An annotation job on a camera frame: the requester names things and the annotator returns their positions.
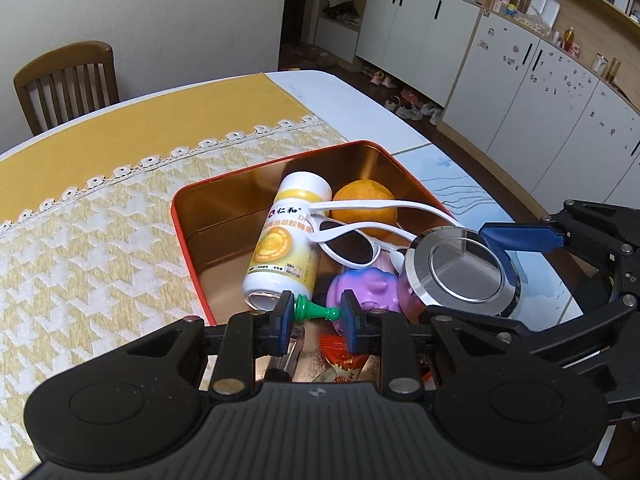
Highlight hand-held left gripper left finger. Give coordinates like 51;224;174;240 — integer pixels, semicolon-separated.
127;291;296;395

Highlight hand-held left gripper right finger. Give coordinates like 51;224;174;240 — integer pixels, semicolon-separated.
341;291;508;395

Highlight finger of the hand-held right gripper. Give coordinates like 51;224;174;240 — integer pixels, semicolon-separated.
500;260;640;361
479;200;640;281

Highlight metal nail clipper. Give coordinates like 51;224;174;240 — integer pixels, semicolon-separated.
264;327;307;386

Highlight small red packet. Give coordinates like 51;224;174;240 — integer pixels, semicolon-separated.
319;332;373;386

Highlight green chess pawn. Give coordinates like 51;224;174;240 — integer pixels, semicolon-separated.
295;294;343;323

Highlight purple squishy toy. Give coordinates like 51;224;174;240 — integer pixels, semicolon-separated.
326;267;401;333

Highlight white sunglasses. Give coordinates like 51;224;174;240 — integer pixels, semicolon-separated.
304;199;463;273

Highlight white yellow pill bottle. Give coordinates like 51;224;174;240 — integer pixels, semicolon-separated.
242;171;333;313

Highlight red tin box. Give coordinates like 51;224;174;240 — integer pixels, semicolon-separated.
170;140;463;391

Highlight orange fruit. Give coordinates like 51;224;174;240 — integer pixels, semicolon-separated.
332;179;399;228

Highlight row of shoes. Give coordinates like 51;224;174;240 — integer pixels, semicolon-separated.
369;69;445;127

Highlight yellow patterned table runner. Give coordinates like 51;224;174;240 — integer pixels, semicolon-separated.
0;72;351;466

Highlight white low shoe cabinet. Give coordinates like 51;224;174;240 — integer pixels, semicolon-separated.
315;7;361;63

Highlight wooden chair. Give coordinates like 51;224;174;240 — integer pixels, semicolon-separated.
13;41;121;137

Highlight white wooden wall cabinet unit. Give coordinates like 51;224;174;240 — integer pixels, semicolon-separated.
355;0;640;191

